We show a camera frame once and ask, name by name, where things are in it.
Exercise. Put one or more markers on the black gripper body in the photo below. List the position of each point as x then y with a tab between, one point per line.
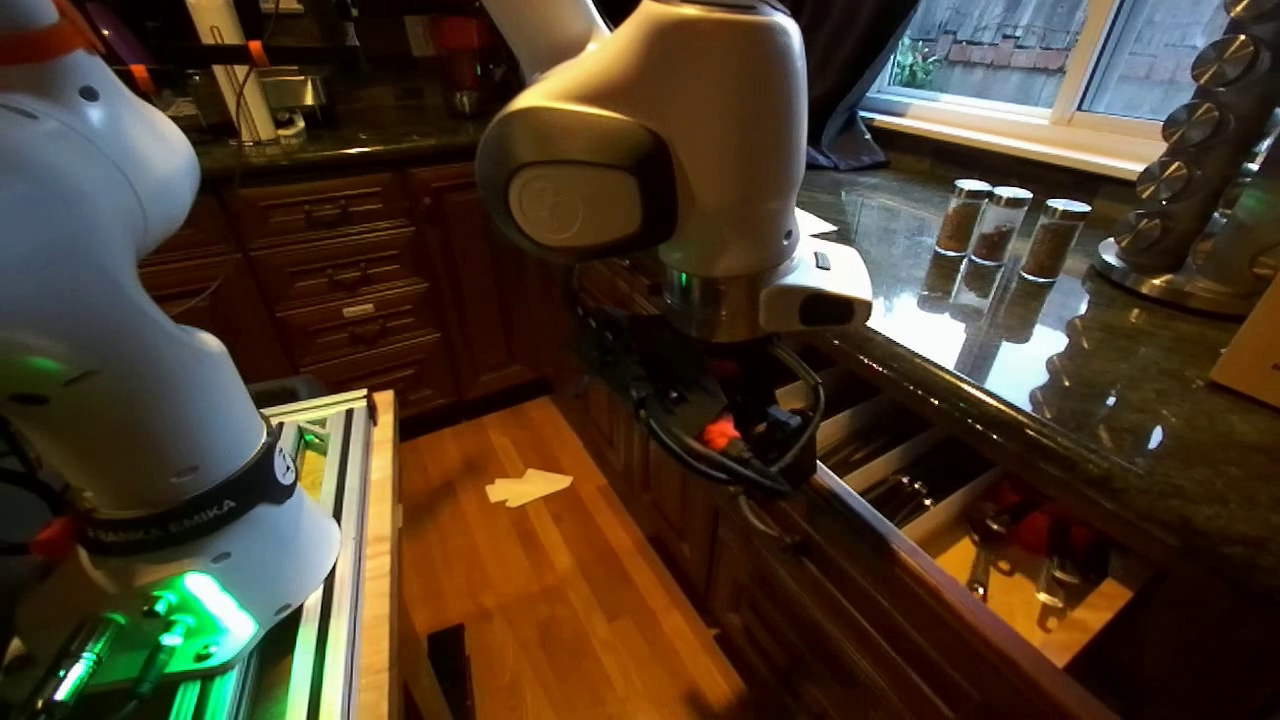
733	413

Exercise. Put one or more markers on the wooden cutlery drawer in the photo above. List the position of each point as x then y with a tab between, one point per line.
964	588

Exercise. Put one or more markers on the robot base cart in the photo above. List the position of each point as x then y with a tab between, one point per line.
293	623

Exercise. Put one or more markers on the white paper on floor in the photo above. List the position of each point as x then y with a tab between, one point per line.
527	490

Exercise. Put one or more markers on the spice jar left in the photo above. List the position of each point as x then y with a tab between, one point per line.
961	219

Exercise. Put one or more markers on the spice jar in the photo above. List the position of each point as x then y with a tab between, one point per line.
997	221
1052	235
961	219

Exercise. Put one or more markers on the spice jar middle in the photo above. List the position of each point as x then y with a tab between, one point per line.
997	221

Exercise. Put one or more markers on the spice jar right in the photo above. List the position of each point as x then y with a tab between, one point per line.
1052	235

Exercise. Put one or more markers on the dark curtain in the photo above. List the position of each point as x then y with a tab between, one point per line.
844	44

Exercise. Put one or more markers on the dark wooden lower cabinets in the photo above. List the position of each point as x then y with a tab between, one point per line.
370	277

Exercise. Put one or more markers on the metal spice rack carousel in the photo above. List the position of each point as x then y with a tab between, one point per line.
1197	225

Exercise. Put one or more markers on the window with white frame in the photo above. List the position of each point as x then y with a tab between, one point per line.
1061	83

